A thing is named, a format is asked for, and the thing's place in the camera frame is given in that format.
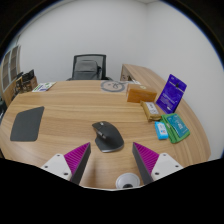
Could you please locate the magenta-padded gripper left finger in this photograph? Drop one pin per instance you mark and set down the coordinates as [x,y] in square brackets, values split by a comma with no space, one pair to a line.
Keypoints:
[58,164]

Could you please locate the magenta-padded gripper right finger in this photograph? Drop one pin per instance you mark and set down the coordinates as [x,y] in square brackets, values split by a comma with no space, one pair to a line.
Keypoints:
[165,164]

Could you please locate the black computer mouse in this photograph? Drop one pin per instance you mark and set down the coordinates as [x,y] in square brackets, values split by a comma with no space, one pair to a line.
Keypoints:
[107,138]

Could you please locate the dark grey mouse pad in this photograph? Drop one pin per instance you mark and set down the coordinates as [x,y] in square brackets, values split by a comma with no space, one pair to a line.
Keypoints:
[27,124]

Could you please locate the small blue box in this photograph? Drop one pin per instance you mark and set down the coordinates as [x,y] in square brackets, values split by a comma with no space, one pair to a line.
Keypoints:
[161,130]

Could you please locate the green packet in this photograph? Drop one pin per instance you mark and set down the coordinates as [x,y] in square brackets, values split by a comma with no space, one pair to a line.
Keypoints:
[178,128]

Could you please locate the purple pouch package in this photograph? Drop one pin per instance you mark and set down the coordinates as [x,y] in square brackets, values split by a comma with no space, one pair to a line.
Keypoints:
[171,93]

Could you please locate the orange-brown cardboard box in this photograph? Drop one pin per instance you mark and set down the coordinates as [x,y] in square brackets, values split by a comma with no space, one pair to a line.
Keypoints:
[140,94]

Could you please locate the white leaflet with coloured print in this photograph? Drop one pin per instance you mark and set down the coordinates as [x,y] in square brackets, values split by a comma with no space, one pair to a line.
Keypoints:
[44,86]

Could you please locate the large brown printed carton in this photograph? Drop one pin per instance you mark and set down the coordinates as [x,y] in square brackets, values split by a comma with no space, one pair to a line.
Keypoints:
[30,85]

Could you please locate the white papers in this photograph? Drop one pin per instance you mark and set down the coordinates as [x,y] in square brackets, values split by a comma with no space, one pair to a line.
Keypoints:
[135,81]

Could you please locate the small brown printed carton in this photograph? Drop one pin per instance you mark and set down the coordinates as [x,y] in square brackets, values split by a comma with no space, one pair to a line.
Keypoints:
[18,85]

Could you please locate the wooden side desk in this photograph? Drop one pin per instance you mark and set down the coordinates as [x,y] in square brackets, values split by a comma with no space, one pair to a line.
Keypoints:
[143,74]

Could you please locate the black box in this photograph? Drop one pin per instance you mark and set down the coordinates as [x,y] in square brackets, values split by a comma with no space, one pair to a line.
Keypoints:
[28,75]

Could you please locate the grey backpack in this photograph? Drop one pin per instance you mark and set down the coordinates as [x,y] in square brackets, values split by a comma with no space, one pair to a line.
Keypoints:
[86,70]

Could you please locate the wooden shelf unit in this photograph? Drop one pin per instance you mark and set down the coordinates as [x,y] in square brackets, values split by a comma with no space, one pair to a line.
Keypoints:
[10,65]

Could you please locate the black mesh office chair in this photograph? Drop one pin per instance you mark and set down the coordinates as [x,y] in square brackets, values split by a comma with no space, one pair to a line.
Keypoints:
[89,57]

